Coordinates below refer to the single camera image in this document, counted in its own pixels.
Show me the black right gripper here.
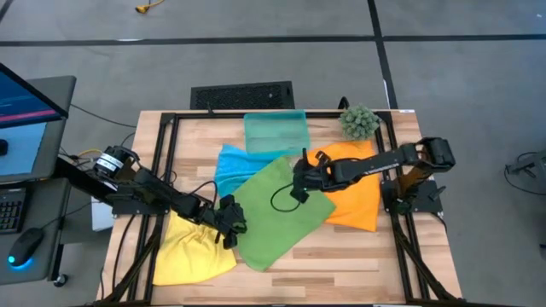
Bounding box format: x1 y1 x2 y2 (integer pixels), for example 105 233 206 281
291 147 336 193

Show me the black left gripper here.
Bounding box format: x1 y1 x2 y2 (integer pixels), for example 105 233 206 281
212 194 248 251

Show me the green microfiber towel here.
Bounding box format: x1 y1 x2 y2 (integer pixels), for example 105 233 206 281
232 155 337 273

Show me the yellow microfiber towel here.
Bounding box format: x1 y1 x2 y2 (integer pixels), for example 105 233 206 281
152 211 238 287

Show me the blue microfiber towel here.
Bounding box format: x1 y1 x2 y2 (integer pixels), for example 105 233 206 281
214 143 282 200

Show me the teal translucent plastic basket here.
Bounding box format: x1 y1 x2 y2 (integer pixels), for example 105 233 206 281
243 109 311 155

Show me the orange microfiber towel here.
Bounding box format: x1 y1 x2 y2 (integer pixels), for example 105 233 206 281
305 140 382 234

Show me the small green artificial plant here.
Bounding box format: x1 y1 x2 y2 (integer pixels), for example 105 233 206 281
339 103 380 141

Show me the white box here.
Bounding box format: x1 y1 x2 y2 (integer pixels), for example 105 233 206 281
90 195 116 232

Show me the grey desk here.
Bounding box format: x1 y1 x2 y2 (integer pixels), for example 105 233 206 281
0 177 72 286

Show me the black computer mouse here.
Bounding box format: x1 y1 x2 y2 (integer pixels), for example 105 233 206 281
7 227 45 269

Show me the black keyboard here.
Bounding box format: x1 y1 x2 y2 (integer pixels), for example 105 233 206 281
0 187 26 235

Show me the black monitor with dark screen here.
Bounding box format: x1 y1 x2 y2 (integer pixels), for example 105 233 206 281
0 62 69 129

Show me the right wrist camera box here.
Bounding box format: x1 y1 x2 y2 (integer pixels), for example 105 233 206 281
291 187 311 205

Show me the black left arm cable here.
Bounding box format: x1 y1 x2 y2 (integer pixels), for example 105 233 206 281
187 180 218 206

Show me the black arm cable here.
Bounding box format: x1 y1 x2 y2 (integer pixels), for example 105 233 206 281
270 182 302 213
187 180 218 206

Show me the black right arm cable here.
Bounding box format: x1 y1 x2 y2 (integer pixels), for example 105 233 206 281
270 182 302 213

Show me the black floor cable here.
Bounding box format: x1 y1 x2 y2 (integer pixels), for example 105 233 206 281
70 103 137 129

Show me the black floor stand with cables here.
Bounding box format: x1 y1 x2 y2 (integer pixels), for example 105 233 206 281
504 151 546 197

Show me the yellow cable plug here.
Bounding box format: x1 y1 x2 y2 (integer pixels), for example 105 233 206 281
135 0 166 14

